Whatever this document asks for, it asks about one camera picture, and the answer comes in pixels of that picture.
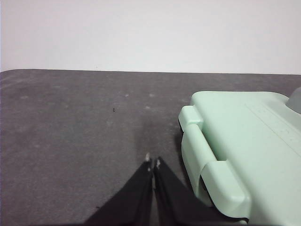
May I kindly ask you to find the mint green breakfast machine base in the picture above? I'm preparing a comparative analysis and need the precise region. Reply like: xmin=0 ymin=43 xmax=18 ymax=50
xmin=180 ymin=123 xmax=221 ymax=208

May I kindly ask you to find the mint green griddle lid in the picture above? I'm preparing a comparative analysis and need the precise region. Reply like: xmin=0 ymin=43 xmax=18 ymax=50
xmin=178 ymin=91 xmax=301 ymax=226

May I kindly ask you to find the silver griddle lid handle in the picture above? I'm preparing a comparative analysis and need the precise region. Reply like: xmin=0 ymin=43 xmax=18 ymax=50
xmin=285 ymin=87 xmax=301 ymax=114

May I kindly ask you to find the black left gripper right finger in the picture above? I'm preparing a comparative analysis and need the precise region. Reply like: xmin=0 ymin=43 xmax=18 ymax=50
xmin=153 ymin=156 xmax=249 ymax=226

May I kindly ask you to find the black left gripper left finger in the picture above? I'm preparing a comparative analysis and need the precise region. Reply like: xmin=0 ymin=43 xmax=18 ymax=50
xmin=84 ymin=153 xmax=154 ymax=226

